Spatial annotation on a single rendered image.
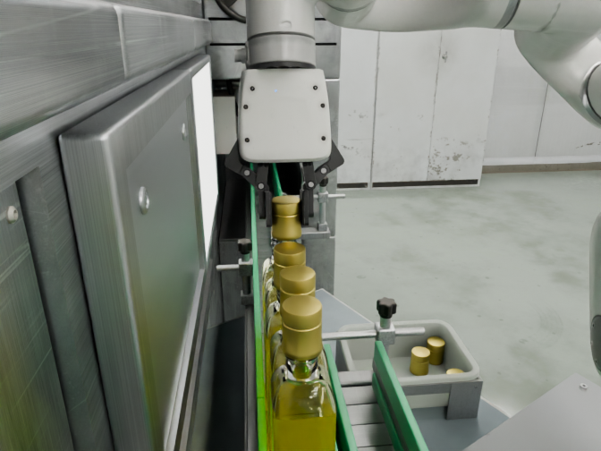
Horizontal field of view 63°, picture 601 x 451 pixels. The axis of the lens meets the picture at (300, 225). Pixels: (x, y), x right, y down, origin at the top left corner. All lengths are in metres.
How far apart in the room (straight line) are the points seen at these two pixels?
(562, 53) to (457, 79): 3.89
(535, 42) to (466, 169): 4.12
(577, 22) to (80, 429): 0.59
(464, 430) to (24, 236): 0.78
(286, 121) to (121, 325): 0.28
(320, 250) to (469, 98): 3.23
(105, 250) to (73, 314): 0.04
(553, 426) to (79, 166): 0.77
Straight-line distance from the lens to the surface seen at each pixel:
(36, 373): 0.32
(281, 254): 0.51
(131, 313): 0.36
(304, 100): 0.54
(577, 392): 0.98
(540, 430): 0.88
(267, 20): 0.55
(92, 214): 0.33
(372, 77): 4.34
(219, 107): 1.59
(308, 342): 0.42
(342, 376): 0.79
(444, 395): 0.91
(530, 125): 5.50
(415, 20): 0.65
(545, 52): 0.69
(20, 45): 0.24
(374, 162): 4.48
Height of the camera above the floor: 1.38
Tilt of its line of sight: 22 degrees down
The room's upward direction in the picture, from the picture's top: straight up
